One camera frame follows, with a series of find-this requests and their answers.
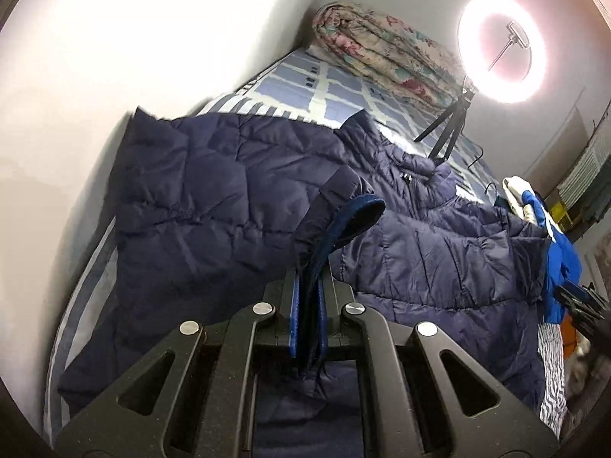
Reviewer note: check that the blue white striped blanket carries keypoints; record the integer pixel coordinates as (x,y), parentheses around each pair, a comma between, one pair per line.
(76,324)

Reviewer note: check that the navy quilted puffer jacket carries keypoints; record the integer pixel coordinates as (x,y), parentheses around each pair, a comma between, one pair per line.
(383,389)

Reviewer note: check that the blue plaid bed sheet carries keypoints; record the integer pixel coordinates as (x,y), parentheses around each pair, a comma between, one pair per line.
(328,95)

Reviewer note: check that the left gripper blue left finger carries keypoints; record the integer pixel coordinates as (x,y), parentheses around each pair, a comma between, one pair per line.
(294,283)

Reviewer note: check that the ring light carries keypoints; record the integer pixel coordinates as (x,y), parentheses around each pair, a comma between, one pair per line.
(502,50)

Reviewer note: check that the folded floral quilt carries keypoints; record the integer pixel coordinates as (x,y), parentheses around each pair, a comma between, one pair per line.
(387,52)

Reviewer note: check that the black tripod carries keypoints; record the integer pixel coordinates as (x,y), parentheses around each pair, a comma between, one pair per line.
(453,118)

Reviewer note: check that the bright blue white jacket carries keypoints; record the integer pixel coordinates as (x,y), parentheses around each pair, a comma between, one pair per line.
(563,262)

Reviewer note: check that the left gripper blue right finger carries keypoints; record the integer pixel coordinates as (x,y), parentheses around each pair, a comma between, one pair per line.
(322,313)

